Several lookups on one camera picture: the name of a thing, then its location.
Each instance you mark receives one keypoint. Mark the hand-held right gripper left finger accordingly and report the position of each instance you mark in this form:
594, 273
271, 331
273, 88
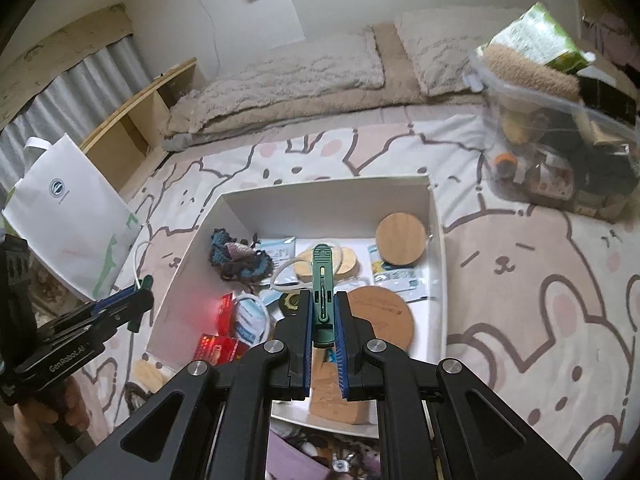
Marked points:
306, 340

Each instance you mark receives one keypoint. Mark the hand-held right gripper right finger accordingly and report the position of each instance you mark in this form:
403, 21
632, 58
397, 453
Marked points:
342, 355

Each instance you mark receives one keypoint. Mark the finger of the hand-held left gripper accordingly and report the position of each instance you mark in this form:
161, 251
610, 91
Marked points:
127, 312
117, 300

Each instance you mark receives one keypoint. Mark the white cardboard box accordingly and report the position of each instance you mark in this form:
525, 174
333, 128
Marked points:
320, 210

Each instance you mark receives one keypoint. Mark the person's left hand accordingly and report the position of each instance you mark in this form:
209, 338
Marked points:
35, 420

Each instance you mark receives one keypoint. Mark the rolled face mask packet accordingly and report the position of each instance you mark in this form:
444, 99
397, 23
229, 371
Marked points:
252, 317

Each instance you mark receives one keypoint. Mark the round cork coaster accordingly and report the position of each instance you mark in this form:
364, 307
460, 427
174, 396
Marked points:
385, 315

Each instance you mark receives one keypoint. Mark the small round wooden disc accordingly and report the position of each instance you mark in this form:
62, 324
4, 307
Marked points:
149, 375

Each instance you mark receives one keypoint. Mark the red packet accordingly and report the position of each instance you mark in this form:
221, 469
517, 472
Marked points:
225, 347
226, 312

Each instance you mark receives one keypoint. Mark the thin wooden round coaster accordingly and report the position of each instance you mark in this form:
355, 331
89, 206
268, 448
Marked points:
347, 260

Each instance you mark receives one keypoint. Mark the blue face mask packet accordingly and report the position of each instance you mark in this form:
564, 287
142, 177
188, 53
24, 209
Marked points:
395, 275
277, 252

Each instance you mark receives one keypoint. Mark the white tote bag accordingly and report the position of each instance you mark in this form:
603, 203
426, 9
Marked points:
65, 210

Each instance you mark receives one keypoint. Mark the dark crochet scrunchie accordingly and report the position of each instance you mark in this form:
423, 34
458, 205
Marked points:
237, 257

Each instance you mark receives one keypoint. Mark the round bamboo lid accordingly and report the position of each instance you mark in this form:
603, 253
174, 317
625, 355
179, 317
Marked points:
400, 240

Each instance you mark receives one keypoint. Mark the wooden bedside shelf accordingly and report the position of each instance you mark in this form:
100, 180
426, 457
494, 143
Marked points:
145, 110

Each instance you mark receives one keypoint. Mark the grey curtain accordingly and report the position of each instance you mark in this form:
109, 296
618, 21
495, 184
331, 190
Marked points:
75, 90

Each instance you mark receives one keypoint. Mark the beige curtain valance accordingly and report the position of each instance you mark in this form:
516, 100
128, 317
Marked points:
55, 55

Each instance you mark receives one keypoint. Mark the beige fluffy pillow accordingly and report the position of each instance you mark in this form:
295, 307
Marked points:
280, 80
440, 50

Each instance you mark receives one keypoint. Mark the clear plastic storage bin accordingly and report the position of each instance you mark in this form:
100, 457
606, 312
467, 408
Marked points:
560, 160

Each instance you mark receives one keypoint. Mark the white headboard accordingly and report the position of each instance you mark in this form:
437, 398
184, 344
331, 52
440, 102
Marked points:
350, 10

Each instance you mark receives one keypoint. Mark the beige fluffy slipper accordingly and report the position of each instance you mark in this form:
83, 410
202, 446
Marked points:
530, 72

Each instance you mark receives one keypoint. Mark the black box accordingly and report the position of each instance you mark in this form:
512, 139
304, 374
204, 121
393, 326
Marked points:
607, 97

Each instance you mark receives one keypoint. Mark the green snack bag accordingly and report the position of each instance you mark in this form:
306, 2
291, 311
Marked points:
540, 35

